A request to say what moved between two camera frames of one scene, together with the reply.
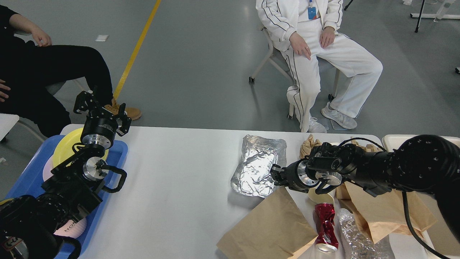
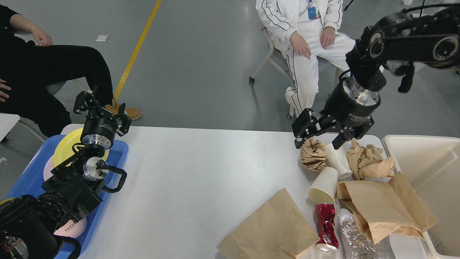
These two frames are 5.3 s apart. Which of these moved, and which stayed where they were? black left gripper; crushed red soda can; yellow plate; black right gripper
Moved: black right gripper
Stayed: crushed red soda can; black left gripper; yellow plate
